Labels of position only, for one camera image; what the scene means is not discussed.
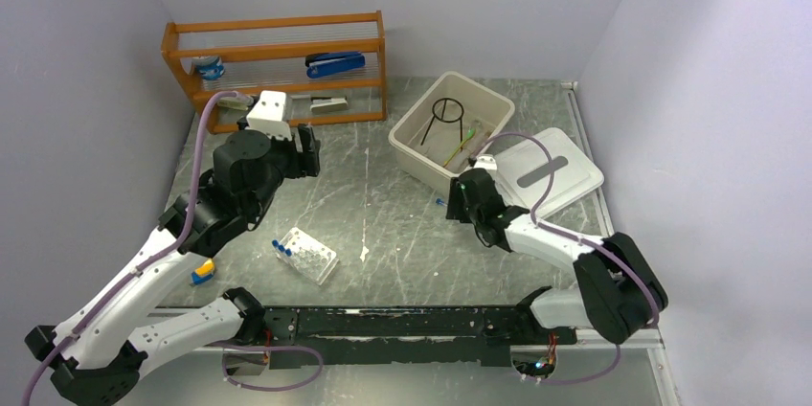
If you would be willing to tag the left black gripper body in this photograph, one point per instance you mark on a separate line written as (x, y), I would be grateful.
(291, 163)

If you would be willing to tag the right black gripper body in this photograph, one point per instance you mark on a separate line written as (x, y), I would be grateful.
(458, 207)

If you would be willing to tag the black wire tripod stand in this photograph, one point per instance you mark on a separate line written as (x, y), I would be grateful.
(445, 110)

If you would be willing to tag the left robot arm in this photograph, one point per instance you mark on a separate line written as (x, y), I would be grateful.
(98, 355)

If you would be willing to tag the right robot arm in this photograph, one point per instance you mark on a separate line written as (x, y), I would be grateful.
(617, 293)

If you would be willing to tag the white plastic bin lid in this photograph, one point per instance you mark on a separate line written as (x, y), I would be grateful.
(556, 170)

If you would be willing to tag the beige plastic bin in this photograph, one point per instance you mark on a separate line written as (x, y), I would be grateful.
(424, 162)

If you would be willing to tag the beige whiteboard eraser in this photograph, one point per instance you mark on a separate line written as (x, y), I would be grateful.
(325, 105)

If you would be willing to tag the small white cardboard box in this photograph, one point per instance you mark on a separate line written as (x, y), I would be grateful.
(239, 102)

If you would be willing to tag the white test tube rack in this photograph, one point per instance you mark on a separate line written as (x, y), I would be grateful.
(308, 256)

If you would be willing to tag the blue stapler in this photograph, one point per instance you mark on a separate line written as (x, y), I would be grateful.
(327, 64)

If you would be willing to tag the orange wooden shelf rack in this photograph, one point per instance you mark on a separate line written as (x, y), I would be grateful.
(269, 54)

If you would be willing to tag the blue white tape roll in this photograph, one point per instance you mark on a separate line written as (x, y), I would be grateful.
(208, 67)

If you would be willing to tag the yellow blue small block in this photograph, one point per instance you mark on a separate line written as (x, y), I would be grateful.
(203, 273)

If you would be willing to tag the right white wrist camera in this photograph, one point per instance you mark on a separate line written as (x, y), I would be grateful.
(486, 162)

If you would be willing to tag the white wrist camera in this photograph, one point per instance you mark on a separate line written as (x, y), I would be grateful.
(486, 162)
(269, 115)

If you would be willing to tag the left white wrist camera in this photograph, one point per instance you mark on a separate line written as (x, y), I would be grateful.
(269, 115)

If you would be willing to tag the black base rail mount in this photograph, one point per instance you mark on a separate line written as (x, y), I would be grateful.
(483, 334)

